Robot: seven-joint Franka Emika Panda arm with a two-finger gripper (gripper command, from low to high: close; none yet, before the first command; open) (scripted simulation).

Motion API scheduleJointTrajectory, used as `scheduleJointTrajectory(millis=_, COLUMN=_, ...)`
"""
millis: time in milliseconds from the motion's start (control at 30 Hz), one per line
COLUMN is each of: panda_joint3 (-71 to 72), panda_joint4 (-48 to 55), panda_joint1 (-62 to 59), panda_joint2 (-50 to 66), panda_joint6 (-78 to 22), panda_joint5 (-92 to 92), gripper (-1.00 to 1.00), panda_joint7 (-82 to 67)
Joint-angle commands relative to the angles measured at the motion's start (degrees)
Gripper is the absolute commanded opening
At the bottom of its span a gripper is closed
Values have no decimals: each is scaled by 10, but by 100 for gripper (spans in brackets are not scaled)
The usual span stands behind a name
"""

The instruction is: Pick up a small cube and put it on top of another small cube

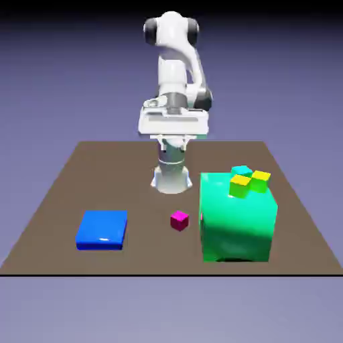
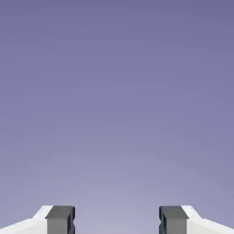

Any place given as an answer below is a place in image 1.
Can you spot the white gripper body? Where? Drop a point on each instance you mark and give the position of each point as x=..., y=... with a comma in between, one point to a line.
x=172, y=123

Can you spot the small cyan cube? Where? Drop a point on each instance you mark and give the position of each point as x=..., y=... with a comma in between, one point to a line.
x=241, y=170

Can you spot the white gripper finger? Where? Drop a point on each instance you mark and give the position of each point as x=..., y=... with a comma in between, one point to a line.
x=184, y=144
x=162, y=144

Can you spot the small magenta cube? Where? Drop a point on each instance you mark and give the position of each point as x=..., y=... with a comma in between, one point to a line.
x=179, y=220

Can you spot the large green box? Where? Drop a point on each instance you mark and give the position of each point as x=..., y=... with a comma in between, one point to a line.
x=238, y=225

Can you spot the small yellow cube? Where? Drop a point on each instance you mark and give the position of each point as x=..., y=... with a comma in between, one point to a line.
x=260, y=181
x=239, y=186

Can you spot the large blue box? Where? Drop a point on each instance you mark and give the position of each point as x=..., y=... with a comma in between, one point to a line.
x=102, y=229

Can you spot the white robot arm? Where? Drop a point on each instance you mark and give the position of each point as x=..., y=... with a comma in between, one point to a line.
x=171, y=40

